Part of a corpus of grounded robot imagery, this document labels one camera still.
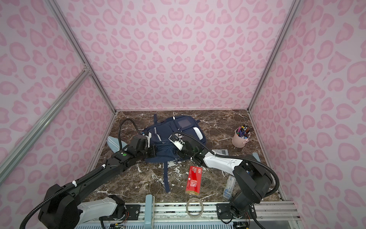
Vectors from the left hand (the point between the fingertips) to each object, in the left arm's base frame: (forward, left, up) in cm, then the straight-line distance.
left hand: (158, 146), depth 83 cm
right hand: (+3, -11, -1) cm, 12 cm away
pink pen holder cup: (+7, -51, -3) cm, 51 cm away
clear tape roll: (-25, -19, -12) cm, 34 cm away
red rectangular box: (-17, -20, -12) cm, 29 cm away
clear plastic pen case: (-20, -40, -12) cm, 46 cm away
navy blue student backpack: (+14, +1, -4) cm, 15 cm away
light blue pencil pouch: (+9, +32, -9) cm, 35 cm away
